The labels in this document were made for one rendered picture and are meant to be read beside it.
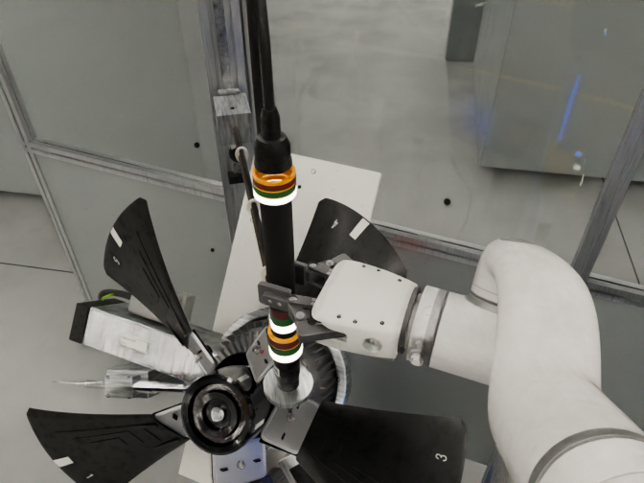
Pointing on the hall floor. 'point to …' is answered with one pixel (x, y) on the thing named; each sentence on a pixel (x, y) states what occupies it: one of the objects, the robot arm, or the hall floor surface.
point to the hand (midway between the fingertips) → (283, 283)
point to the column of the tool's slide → (235, 193)
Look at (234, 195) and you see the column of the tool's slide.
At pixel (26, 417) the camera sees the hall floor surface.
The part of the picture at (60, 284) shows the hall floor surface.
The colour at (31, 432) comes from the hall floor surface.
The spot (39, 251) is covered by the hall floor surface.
